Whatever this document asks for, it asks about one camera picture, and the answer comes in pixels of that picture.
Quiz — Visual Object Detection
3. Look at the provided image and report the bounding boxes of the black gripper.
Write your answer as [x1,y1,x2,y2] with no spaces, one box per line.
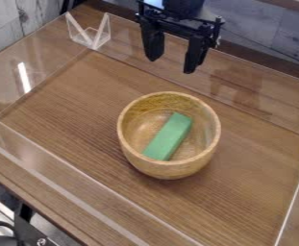
[137,0,225,74]

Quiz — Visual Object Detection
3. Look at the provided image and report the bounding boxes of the green rectangular stick block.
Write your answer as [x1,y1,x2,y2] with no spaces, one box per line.
[144,112,193,161]

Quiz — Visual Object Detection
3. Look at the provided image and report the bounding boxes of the round wooden bowl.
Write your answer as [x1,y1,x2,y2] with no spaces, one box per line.
[117,91,222,180]

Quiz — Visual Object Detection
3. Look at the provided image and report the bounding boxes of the clear acrylic tray walls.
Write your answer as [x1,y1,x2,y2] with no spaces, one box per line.
[0,7,299,246]

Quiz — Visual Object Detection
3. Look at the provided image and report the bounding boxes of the clear acrylic corner bracket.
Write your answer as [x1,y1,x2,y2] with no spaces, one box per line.
[66,12,111,50]

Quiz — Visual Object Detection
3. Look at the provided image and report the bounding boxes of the black table leg bracket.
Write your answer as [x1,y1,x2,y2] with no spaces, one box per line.
[15,204,50,246]

